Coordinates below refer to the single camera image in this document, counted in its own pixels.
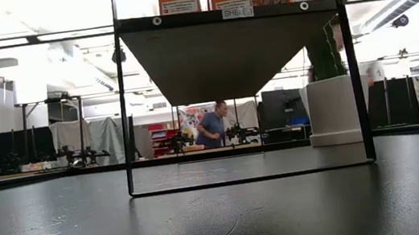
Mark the black metal wood-top shelf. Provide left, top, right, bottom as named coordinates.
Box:
left=103, top=0, right=378, bottom=199

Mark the dark background monitor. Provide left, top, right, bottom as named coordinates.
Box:
left=261, top=86, right=313, bottom=143

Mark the white hexagonal plant pot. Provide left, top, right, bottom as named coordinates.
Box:
left=297, top=72, right=377, bottom=150

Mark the person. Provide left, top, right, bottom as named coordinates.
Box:
left=190, top=99, right=233, bottom=151

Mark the grey draped cloth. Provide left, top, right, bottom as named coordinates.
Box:
left=86, top=113, right=135, bottom=168
left=47, top=117, right=91, bottom=155
left=228, top=100, right=261, bottom=132

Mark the white shelf label sticker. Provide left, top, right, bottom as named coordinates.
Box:
left=221, top=5, right=256, bottom=22

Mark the black metal background stand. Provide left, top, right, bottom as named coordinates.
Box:
left=14, top=92, right=92, bottom=175

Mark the black partition panel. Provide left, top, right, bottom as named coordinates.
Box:
left=366, top=74, right=419, bottom=130
left=0, top=124, right=58, bottom=170

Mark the red storage rack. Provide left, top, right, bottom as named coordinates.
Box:
left=148, top=121, right=183, bottom=158

